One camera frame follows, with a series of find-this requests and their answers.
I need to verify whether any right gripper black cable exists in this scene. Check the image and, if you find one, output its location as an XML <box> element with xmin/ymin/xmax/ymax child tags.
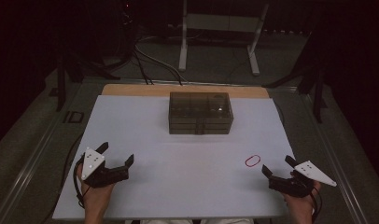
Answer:
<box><xmin>308</xmin><ymin>186</ymin><xmax>324</xmax><ymax>223</ymax></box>

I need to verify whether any black rectangular floor frame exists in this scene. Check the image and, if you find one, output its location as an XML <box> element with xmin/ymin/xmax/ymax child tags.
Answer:
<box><xmin>63</xmin><ymin>110</ymin><xmax>85</xmax><ymax>124</ymax></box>

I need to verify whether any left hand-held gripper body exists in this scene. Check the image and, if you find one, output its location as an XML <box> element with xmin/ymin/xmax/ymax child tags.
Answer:
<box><xmin>80</xmin><ymin>147</ymin><xmax>130</xmax><ymax>189</ymax></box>

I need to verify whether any grey floor cable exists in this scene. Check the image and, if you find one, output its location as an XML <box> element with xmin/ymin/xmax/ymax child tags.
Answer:
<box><xmin>134</xmin><ymin>35</ymin><xmax>190</xmax><ymax>86</ymax></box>

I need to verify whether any black floor cable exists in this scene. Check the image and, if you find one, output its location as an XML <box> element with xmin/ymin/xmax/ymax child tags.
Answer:
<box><xmin>37</xmin><ymin>133</ymin><xmax>85</xmax><ymax>224</ymax></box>

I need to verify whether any person's right hand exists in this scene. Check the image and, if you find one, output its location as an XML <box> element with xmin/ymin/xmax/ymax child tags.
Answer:
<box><xmin>280</xmin><ymin>181</ymin><xmax>322</xmax><ymax>216</ymax></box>

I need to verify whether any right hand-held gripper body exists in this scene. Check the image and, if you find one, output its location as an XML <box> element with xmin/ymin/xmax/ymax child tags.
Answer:
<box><xmin>269</xmin><ymin>160</ymin><xmax>337</xmax><ymax>199</ymax></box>

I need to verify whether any grey metal floor rail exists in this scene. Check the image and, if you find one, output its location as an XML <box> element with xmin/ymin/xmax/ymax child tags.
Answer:
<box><xmin>0</xmin><ymin>81</ymin><xmax>83</xmax><ymax>224</ymax></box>
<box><xmin>302</xmin><ymin>92</ymin><xmax>371</xmax><ymax>224</ymax></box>

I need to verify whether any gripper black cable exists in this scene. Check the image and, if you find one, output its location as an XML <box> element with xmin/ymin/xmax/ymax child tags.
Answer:
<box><xmin>73</xmin><ymin>155</ymin><xmax>87</xmax><ymax>209</ymax></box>
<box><xmin>308</xmin><ymin>186</ymin><xmax>324</xmax><ymax>223</ymax></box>

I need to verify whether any white metal stand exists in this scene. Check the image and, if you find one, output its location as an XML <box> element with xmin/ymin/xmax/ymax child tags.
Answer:
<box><xmin>177</xmin><ymin>0</ymin><xmax>270</xmax><ymax>77</ymax></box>

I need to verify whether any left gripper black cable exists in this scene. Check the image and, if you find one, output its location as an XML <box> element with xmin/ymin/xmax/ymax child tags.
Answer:
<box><xmin>73</xmin><ymin>155</ymin><xmax>87</xmax><ymax>209</ymax></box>

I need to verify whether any red rubber band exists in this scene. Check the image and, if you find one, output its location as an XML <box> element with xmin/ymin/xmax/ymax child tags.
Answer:
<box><xmin>245</xmin><ymin>154</ymin><xmax>261</xmax><ymax>168</ymax></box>

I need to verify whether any brown translucent drawer box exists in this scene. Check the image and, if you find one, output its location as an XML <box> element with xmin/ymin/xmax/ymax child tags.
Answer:
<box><xmin>168</xmin><ymin>91</ymin><xmax>234</xmax><ymax>135</ymax></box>

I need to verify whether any person's left hand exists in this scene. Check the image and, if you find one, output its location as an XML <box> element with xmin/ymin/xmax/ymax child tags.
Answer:
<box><xmin>77</xmin><ymin>164</ymin><xmax>116</xmax><ymax>216</ymax></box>

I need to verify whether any white table board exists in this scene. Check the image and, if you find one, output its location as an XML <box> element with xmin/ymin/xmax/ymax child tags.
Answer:
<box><xmin>51</xmin><ymin>94</ymin><xmax>296</xmax><ymax>220</ymax></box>

